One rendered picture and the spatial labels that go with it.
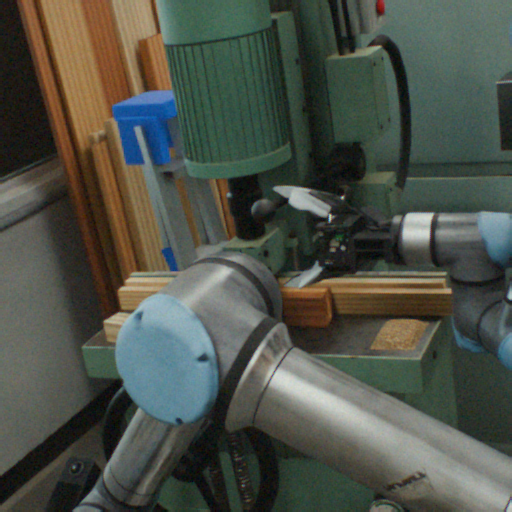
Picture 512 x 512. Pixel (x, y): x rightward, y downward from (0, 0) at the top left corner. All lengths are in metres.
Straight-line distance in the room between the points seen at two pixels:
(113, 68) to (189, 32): 1.75
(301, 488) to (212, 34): 0.75
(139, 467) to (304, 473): 0.50
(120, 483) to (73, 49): 2.01
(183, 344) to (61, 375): 2.40
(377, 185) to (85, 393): 1.85
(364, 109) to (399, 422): 0.92
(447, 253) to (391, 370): 0.25
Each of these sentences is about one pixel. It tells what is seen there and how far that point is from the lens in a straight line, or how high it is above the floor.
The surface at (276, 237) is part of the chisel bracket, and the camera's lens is 1.72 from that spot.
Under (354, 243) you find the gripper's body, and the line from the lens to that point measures 1.38.
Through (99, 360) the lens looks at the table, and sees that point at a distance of 1.75.
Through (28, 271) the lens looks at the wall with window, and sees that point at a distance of 3.14.
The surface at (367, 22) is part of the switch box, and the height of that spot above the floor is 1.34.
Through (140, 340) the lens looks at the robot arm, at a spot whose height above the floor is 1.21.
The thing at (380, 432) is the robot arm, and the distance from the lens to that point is 0.91.
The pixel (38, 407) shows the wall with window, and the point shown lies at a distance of 3.22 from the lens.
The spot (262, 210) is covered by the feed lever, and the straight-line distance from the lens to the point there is 1.39.
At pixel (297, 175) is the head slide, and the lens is 1.73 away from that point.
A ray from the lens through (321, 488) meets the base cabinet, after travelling 1.68.
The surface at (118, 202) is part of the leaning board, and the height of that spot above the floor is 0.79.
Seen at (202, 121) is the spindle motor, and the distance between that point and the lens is 1.58.
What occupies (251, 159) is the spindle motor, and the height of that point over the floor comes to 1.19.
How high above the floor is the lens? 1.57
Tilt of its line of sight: 19 degrees down
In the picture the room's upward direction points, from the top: 9 degrees counter-clockwise
